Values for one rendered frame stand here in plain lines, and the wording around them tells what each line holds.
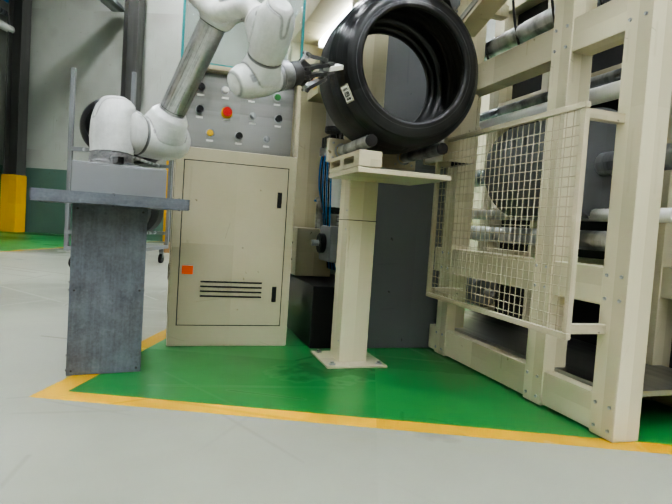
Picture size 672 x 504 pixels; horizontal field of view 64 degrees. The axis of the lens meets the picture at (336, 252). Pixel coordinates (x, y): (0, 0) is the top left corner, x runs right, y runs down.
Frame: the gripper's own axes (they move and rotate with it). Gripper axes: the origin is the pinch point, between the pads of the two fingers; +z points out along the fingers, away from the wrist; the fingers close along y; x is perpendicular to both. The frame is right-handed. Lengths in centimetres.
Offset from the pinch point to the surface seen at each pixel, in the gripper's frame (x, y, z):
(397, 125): 17.1, 18.3, 16.6
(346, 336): 13, 109, 4
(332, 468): 73, 74, -69
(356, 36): -1.1, -8.9, 11.8
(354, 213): -3, 63, 22
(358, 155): 12.6, 27.6, 2.1
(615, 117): 81, 3, 38
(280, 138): -58, 47, 28
